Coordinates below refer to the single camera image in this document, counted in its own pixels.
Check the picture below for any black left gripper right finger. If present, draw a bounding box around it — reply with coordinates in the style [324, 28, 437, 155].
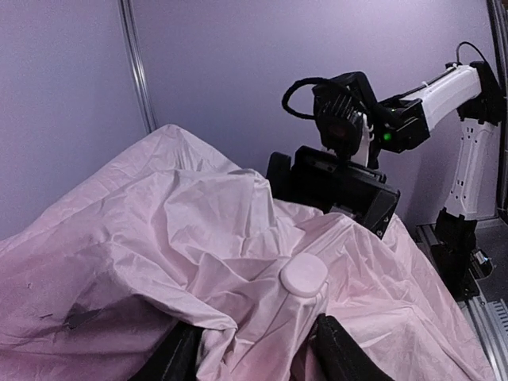
[311, 314, 392, 381]

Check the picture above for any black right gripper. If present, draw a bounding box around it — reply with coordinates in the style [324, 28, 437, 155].
[266, 146, 400, 238]

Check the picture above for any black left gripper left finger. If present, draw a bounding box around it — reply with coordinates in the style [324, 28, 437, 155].
[134, 321, 203, 381]

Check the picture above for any pink and black umbrella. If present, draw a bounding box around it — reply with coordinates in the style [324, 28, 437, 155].
[1, 125, 495, 380]

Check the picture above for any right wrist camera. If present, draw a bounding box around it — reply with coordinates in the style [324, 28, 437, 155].
[312, 71, 377, 161]

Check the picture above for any aluminium front rail base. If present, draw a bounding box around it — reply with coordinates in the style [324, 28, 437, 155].
[416, 218, 507, 380]

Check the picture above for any aluminium corner frame post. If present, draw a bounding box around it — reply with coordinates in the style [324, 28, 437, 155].
[486, 0, 508, 100]

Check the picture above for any aluminium left back post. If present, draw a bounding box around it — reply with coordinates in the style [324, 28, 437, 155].
[117, 0, 158, 134]

